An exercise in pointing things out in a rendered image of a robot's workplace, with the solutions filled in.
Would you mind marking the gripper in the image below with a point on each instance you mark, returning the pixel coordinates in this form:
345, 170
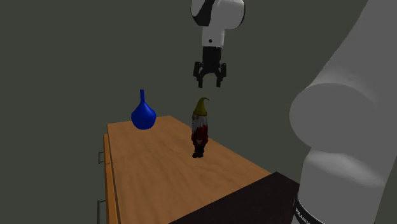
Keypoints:
212, 58

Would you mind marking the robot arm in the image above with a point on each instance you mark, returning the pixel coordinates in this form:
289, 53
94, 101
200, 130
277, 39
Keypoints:
341, 130

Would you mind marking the garden gnome figure yellow hat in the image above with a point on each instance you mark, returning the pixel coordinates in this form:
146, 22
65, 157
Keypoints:
200, 130

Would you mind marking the blue vase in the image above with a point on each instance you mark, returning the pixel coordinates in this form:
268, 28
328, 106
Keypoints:
143, 115

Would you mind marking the wooden chest of drawers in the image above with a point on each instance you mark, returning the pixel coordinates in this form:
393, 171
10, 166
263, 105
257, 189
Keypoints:
155, 173

